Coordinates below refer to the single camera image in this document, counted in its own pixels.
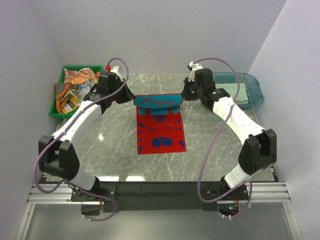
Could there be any green panda towel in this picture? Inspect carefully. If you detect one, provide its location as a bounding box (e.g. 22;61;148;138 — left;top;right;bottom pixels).
215;83;249;105

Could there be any red blue patterned cloth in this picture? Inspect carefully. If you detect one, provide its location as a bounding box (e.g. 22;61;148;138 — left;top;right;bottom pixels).
133;93;187;155

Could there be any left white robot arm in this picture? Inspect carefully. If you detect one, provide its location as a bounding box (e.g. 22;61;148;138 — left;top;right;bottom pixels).
35;66;135;201

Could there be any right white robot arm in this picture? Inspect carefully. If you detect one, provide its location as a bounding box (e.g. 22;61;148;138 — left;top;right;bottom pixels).
182;64;277;200

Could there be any orange yellow cloth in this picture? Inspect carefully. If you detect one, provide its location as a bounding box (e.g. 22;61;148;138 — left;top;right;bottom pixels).
55;82;81;114

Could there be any blue translucent plastic tub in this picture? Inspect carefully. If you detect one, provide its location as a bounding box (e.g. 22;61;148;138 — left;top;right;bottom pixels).
212;72;264;110

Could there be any green plastic bin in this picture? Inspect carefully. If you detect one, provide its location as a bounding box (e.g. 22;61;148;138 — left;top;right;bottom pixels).
49;65;104;119

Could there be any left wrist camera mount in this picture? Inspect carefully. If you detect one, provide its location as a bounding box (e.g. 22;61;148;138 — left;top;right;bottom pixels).
105;65;123;81

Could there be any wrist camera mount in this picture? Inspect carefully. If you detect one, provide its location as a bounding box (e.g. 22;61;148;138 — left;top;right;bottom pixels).
105;65;123;81
187;61;203;82

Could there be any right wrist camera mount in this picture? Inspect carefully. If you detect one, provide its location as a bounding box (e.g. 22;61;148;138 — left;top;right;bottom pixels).
187;61;203;82

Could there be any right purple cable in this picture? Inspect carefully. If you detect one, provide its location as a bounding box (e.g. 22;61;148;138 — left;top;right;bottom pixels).
192;57;252;220

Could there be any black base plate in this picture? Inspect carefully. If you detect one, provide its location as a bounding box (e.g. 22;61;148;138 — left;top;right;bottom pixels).
68;181;252;216

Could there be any aluminium mounting rail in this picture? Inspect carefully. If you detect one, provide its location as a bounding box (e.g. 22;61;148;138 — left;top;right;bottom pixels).
14;122;301;240

